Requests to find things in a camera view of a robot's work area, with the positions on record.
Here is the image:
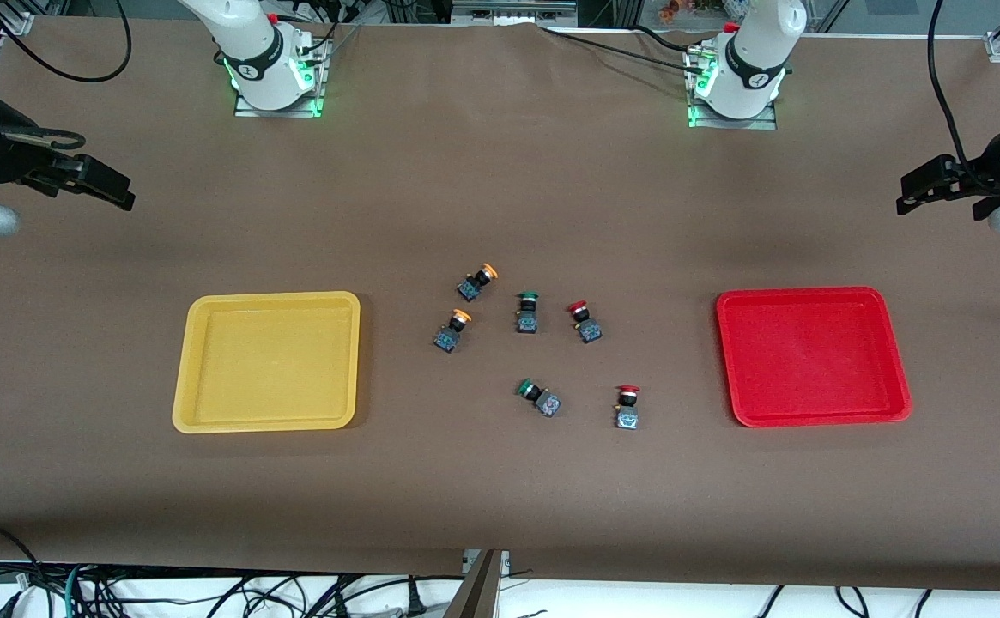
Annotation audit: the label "brown table cover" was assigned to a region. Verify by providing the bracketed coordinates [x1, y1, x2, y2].
[0, 17, 1000, 593]

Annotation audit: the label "tangle of black floor cables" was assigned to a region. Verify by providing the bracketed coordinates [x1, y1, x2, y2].
[0, 522, 466, 618]

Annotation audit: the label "yellow plastic tray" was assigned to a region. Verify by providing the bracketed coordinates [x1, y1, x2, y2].
[172, 291, 361, 434]

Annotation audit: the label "red plastic tray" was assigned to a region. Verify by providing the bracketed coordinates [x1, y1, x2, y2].
[716, 286, 912, 428]

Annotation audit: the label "black cable on table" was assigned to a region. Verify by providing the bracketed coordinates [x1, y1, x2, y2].
[538, 24, 720, 68]

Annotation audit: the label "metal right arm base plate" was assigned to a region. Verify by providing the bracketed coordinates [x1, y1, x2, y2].
[233, 39, 327, 119]

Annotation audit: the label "yellow push button switch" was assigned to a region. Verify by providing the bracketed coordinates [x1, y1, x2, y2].
[433, 309, 473, 354]
[457, 264, 499, 302]

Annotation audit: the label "brown table support post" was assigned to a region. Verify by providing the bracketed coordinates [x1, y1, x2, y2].
[444, 549, 510, 618]

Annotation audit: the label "grey metal equipment box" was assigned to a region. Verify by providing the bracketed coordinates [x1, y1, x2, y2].
[452, 0, 579, 26]

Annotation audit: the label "black hanging cables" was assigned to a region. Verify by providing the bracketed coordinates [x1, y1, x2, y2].
[757, 585, 935, 618]

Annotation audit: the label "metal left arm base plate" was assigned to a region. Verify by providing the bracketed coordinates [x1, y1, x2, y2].
[686, 47, 779, 130]

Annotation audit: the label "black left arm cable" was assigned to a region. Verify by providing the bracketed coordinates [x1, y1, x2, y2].
[927, 0, 995, 173]

